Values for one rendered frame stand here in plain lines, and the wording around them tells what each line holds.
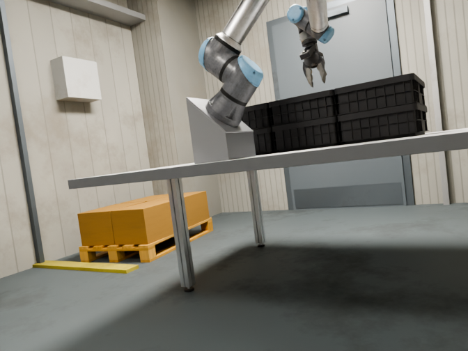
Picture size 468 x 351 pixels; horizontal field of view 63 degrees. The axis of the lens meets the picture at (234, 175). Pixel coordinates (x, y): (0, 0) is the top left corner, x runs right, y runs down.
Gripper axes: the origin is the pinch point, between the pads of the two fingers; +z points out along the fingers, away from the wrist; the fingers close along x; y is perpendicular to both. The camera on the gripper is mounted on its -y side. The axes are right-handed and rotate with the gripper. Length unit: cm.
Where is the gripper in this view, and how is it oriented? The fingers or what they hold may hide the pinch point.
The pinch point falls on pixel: (317, 82)
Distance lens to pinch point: 187.5
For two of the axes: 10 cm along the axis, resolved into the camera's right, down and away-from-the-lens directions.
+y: 5.3, -1.2, 8.4
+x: -8.2, 1.9, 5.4
